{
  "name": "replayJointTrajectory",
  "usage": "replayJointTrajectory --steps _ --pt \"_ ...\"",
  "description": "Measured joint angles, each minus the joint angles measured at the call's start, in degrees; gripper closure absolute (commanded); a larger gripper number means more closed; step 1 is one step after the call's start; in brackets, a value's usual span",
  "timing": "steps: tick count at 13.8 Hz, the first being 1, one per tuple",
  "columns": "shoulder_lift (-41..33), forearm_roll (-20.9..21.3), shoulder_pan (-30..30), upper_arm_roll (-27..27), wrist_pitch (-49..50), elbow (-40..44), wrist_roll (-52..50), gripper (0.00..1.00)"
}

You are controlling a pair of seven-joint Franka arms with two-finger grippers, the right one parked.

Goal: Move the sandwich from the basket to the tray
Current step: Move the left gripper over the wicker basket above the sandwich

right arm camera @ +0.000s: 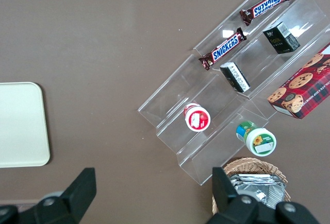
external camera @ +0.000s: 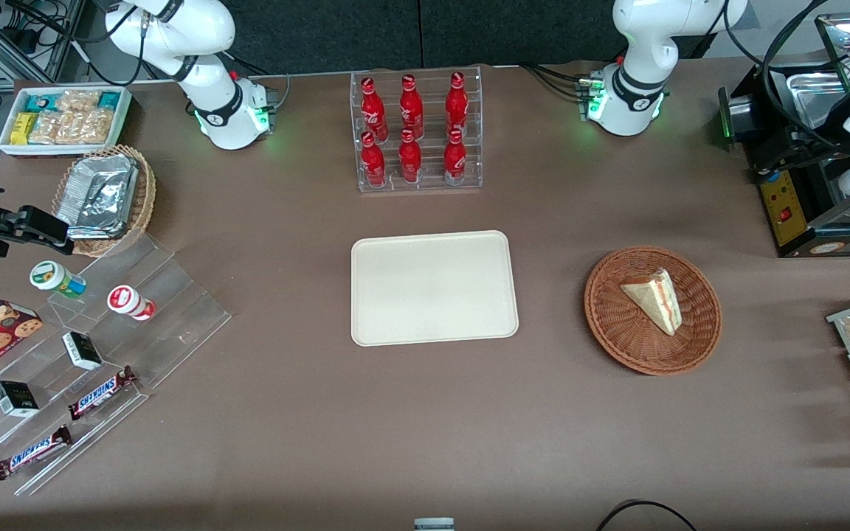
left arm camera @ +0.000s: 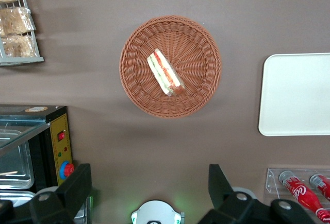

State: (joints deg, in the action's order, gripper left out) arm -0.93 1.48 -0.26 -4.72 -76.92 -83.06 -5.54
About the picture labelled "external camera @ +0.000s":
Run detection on triangular sandwich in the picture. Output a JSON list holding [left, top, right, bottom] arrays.
[[620, 268, 683, 337]]

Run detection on light tan wicker basket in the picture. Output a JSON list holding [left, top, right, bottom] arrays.
[[51, 145, 157, 258]]

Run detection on cream plastic tray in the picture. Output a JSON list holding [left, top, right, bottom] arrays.
[[350, 230, 519, 347]]

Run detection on brown round wicker basket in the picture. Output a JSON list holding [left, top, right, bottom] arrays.
[[584, 246, 723, 377]]

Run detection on green label yogurt cup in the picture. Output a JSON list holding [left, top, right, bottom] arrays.
[[30, 260, 88, 299]]

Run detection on silver foil packs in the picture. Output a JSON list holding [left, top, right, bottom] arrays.
[[55, 155, 139, 240]]

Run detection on white rectangular snack bin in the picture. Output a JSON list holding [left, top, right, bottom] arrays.
[[0, 86, 133, 158]]

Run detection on clear bag of crackers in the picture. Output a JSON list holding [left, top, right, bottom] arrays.
[[28, 111, 64, 145], [58, 109, 114, 145], [56, 90, 102, 114]]

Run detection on yellow snack pack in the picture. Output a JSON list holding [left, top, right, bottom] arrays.
[[10, 112, 38, 145]]

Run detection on red label yogurt cup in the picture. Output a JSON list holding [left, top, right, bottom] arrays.
[[107, 285, 156, 322]]

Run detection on small black carton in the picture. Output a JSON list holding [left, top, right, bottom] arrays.
[[0, 381, 40, 418], [62, 331, 103, 371]]

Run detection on clear acrylic stepped display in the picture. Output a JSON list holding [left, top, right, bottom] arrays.
[[0, 232, 232, 496]]

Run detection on Snickers chocolate bar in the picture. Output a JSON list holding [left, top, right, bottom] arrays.
[[68, 366, 138, 421], [0, 426, 73, 481]]

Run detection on red cola bottle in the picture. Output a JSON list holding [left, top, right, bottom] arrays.
[[398, 74, 425, 141], [361, 131, 387, 187], [398, 129, 423, 184], [443, 128, 468, 186], [360, 77, 389, 142], [445, 71, 469, 138]]

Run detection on clear acrylic bottle rack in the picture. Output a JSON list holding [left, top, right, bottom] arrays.
[[350, 66, 483, 194]]

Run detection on black countertop machine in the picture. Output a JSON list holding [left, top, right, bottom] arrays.
[[718, 13, 850, 259]]

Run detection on black base cable bundle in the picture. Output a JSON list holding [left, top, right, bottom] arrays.
[[519, 62, 594, 101]]

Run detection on black cable loop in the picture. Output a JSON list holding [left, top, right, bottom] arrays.
[[595, 500, 699, 531]]

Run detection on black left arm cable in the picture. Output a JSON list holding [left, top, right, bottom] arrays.
[[720, 0, 839, 152]]

